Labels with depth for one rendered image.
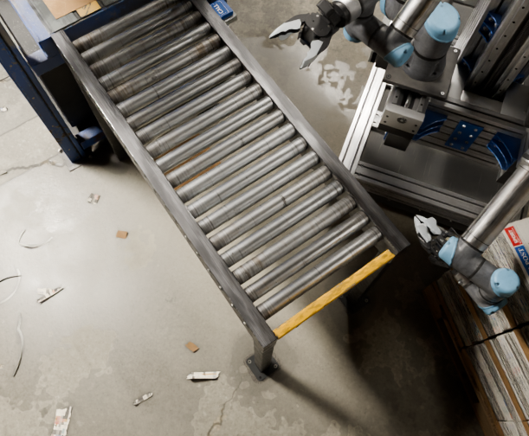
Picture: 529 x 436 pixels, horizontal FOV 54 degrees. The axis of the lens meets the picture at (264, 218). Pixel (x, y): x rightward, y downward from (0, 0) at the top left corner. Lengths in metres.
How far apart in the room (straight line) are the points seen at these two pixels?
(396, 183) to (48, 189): 1.64
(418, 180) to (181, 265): 1.14
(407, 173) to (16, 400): 1.94
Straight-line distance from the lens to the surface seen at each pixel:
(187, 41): 2.00
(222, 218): 1.63
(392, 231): 1.65
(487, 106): 2.06
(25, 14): 2.23
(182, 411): 2.33
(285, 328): 1.51
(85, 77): 1.97
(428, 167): 2.47
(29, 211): 2.72
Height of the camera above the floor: 2.30
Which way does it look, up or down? 69 degrees down
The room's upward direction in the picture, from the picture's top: 2 degrees clockwise
